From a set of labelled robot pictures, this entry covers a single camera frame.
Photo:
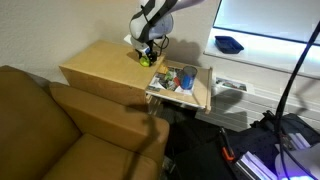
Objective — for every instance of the small red item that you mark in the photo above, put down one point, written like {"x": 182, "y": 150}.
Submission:
{"x": 176, "y": 81}

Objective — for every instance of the white windowsill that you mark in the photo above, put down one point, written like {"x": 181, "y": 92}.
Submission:
{"x": 266, "y": 56}

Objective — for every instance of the yellow-green tennis ball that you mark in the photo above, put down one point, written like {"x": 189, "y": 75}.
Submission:
{"x": 145, "y": 61}

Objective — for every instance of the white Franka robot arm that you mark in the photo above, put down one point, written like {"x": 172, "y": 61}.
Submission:
{"x": 151, "y": 20}

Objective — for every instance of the blue tin can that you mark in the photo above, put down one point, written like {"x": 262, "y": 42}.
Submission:
{"x": 187, "y": 81}

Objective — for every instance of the dark blue plastic tray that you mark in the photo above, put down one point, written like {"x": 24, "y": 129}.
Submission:
{"x": 228, "y": 44}

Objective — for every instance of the white roller blind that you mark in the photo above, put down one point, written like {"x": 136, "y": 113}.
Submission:
{"x": 270, "y": 16}

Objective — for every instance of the long aluminium rail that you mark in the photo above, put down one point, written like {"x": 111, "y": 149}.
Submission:
{"x": 255, "y": 166}

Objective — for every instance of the light wooden box cabinet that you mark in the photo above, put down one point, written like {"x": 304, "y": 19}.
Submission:
{"x": 106, "y": 66}

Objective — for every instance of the printed photo sheet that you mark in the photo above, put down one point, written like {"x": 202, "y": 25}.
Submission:
{"x": 231, "y": 84}

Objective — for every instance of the orange black clamp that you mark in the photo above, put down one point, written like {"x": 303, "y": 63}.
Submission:
{"x": 227, "y": 150}

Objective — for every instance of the black mounting board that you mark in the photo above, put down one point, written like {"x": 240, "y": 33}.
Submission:
{"x": 256, "y": 140}

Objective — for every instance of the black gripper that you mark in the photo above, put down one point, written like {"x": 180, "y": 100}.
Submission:
{"x": 150, "y": 55}

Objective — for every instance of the brown leather sofa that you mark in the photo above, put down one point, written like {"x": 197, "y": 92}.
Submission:
{"x": 33, "y": 133}

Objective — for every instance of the white radiator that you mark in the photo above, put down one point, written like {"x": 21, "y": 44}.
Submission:
{"x": 240, "y": 106}

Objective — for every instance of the short aluminium rail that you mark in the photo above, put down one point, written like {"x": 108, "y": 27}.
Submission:
{"x": 300, "y": 141}

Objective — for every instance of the wooden tray table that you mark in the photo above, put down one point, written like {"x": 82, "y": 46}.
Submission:
{"x": 201, "y": 90}

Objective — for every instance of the small yellow item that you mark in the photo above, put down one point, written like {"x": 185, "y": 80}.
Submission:
{"x": 162, "y": 69}

